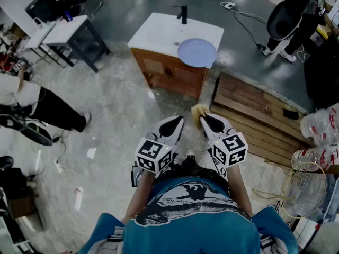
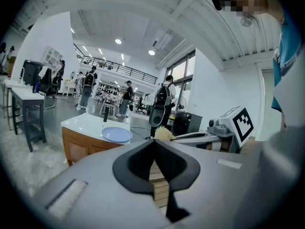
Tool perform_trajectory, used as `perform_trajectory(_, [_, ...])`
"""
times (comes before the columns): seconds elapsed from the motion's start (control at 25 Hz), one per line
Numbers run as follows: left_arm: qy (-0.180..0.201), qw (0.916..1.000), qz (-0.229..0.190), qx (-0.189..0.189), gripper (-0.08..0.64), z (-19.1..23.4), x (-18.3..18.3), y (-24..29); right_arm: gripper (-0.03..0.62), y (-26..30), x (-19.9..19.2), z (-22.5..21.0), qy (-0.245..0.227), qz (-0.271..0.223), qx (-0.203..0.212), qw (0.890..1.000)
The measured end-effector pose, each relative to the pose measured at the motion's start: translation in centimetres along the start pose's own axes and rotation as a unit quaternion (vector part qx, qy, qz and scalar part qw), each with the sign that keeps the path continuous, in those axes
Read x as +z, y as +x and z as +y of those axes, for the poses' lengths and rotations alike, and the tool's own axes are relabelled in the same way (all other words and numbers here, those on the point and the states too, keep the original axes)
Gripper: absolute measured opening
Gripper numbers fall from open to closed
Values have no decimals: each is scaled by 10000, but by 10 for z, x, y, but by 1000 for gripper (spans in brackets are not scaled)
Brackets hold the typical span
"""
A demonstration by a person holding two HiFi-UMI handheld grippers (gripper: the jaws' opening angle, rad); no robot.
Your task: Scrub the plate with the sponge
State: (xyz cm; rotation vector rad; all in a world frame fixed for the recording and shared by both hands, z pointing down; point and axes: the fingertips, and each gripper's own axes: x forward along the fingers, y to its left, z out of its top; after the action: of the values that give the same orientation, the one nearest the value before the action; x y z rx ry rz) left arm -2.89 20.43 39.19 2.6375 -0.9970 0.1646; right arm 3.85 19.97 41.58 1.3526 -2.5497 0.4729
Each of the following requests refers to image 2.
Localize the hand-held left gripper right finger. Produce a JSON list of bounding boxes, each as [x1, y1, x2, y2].
[[154, 125, 305, 229]]

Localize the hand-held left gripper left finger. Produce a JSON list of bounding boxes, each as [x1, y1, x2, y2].
[[30, 139, 170, 229]]

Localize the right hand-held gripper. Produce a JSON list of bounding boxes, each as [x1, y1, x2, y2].
[[176, 105, 255, 154]]

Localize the yellow sponge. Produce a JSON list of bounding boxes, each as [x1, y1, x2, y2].
[[154, 125, 176, 141]]

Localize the big pale blue plate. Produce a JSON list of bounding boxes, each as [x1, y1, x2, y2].
[[102, 126, 133, 143]]

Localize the large black appliance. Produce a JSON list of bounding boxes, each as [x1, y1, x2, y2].
[[172, 112, 203, 136]]

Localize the black standing fan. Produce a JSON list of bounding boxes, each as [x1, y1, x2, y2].
[[177, 96, 188, 111]]

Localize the grey oval shell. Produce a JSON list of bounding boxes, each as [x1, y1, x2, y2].
[[149, 105, 167, 128]]

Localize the black backpack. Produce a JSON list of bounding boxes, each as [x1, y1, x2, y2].
[[83, 72, 96, 87], [154, 84, 173, 107]]

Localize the wooden vanity cabinet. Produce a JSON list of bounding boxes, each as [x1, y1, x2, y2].
[[61, 127, 124, 167]]

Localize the large glass window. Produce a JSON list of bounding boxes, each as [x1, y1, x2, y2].
[[166, 50, 196, 109]]

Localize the black sink faucet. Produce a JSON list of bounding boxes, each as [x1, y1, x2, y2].
[[102, 104, 114, 123]]

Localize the black mezzanine railing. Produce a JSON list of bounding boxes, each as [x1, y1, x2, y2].
[[73, 43, 158, 85]]

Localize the white dresser table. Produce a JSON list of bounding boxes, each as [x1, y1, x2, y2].
[[62, 80, 77, 97]]

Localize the black office chair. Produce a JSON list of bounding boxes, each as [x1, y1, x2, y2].
[[38, 67, 60, 111]]

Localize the person's teal printed shirt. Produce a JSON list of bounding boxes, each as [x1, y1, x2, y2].
[[271, 8, 305, 128]]

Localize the black box monitor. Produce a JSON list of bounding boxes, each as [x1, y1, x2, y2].
[[20, 59, 44, 87]]

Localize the white arched shelf unit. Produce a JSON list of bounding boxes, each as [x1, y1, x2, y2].
[[40, 45, 64, 65]]

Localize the black frame white top table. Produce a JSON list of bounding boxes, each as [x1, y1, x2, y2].
[[10, 88, 47, 153]]

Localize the white wall fan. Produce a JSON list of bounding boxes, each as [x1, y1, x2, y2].
[[240, 15, 253, 28]]

